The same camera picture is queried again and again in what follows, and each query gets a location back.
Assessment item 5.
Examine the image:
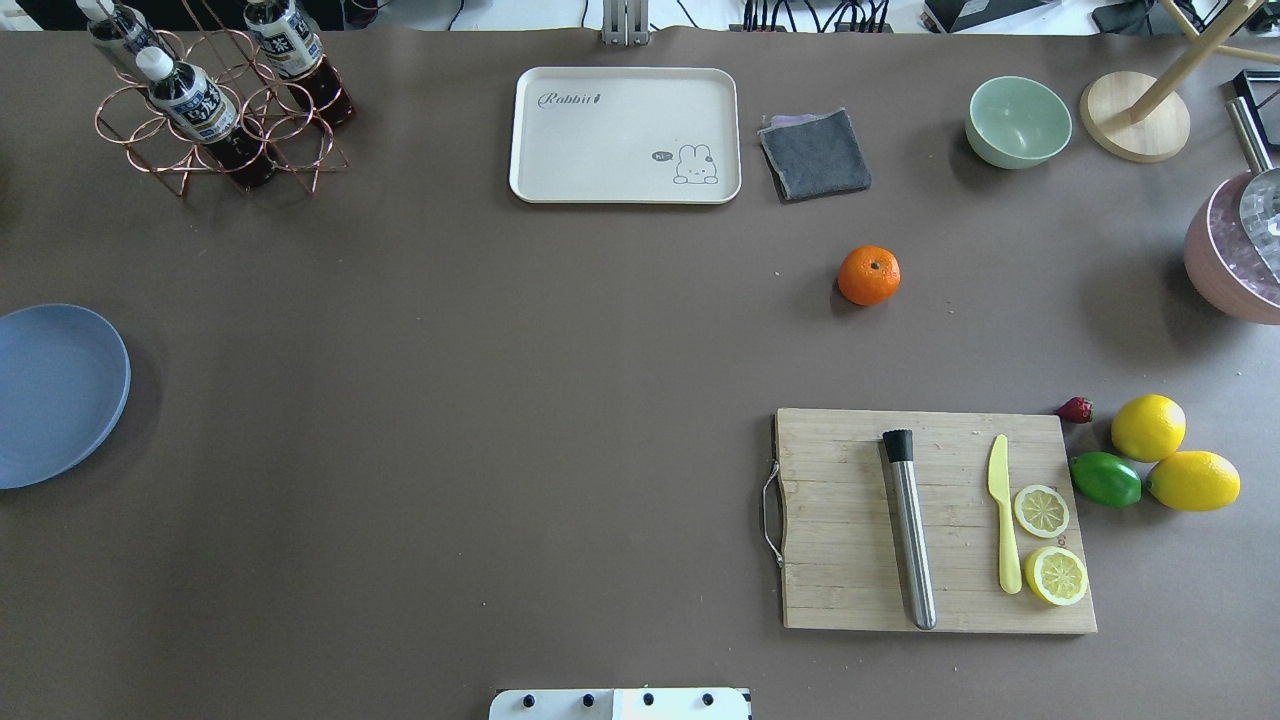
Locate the aluminium frame post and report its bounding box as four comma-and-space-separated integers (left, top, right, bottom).
600, 0, 650, 47

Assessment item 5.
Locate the yellow lemon outer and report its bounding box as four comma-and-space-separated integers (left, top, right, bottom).
1147, 451, 1242, 512

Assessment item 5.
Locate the tea bottle lower middle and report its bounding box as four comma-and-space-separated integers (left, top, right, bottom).
243, 1, 355, 127

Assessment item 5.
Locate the lemon slice thin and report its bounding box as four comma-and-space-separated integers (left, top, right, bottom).
1012, 484, 1071, 539

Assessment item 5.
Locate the orange mandarin fruit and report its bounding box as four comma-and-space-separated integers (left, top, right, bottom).
836, 245, 901, 307

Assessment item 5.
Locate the green lime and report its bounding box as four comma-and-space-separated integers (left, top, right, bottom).
1069, 451, 1143, 509

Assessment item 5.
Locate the blue round plate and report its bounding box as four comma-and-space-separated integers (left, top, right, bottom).
1, 304, 132, 489

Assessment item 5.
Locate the cream rabbit tray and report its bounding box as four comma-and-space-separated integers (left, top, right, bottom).
508, 67, 742, 204

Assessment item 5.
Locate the tea bottle top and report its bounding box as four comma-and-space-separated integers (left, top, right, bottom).
134, 46, 275, 188

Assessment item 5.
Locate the red strawberry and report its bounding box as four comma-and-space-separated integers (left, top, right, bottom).
1055, 396, 1094, 425

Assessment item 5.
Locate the yellow plastic knife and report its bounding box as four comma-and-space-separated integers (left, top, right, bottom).
987, 434, 1023, 594

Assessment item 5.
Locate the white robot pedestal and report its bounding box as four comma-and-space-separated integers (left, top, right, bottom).
488, 687, 753, 719

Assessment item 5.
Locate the bamboo cutting board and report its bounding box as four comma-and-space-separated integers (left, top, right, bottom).
774, 407, 1097, 635

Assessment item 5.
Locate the pink bowl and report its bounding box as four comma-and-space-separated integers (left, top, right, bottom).
1183, 170, 1279, 325

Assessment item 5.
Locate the tea bottle lower outer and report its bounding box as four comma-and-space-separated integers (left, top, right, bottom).
76, 0, 175, 76

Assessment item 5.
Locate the copper wire bottle rack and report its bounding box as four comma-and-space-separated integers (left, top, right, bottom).
93, 1, 348, 197

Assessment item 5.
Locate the tea bottle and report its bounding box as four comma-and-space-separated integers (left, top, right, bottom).
243, 1, 355, 127
76, 0, 175, 76
134, 46, 275, 188

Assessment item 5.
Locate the lemon half thick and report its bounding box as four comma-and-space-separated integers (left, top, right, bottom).
1023, 547, 1089, 607

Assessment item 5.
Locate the green ceramic bowl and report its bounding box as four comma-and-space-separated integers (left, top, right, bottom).
965, 76, 1073, 170

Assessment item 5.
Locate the steel ice scoop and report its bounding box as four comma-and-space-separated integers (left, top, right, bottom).
1228, 96, 1279, 281

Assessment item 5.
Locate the grey folded cloth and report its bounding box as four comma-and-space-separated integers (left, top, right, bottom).
756, 108, 872, 202

